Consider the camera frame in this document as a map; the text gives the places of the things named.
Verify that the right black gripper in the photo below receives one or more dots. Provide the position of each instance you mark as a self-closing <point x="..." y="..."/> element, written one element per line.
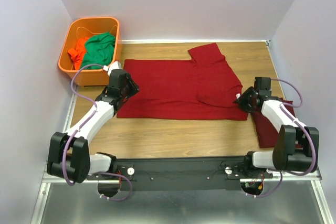
<point x="241" y="100"/>

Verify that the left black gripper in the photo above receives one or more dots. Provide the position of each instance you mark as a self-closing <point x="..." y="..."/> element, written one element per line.
<point x="134" y="87"/>

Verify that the red t-shirt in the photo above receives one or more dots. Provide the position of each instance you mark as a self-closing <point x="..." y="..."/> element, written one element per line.
<point x="201" y="88"/>

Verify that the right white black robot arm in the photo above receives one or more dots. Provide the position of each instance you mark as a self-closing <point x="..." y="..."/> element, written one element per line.
<point x="296" y="150"/>

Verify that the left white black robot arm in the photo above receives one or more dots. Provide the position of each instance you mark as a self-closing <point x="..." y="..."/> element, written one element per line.
<point x="69" y="156"/>

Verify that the folded dark maroon t-shirt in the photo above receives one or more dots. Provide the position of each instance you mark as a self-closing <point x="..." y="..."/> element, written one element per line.
<point x="266" y="133"/>

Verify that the green t-shirt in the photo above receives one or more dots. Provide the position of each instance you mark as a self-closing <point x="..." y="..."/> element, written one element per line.
<point x="99" y="51"/>

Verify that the orange t-shirt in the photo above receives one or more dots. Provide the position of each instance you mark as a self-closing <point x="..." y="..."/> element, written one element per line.
<point x="77" y="54"/>

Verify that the orange plastic bin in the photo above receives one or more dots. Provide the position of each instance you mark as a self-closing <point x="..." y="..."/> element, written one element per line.
<point x="87" y="27"/>

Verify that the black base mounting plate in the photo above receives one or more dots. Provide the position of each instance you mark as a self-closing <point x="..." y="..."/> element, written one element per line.
<point x="179" y="174"/>

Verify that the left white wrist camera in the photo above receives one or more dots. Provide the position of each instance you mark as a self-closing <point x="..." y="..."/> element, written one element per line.
<point x="115" y="65"/>

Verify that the aluminium frame rail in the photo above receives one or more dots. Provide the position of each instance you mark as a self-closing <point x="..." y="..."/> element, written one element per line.
<point x="48" y="180"/>

